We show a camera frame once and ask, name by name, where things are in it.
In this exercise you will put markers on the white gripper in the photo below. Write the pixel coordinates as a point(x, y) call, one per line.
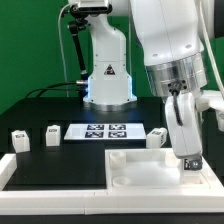
point(186, 139)

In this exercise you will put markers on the white square tabletop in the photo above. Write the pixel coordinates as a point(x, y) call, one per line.
point(152, 169)

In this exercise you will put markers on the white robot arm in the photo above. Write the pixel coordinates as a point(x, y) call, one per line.
point(173, 36)

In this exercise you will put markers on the white U-shaped obstacle fence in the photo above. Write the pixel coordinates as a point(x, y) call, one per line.
point(106, 201)

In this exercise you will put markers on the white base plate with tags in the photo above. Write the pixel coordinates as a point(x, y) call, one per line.
point(113, 131)

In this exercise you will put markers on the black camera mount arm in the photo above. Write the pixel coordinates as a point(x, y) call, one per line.
point(74, 30)

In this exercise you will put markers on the camera on mount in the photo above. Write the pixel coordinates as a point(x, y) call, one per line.
point(91, 6)

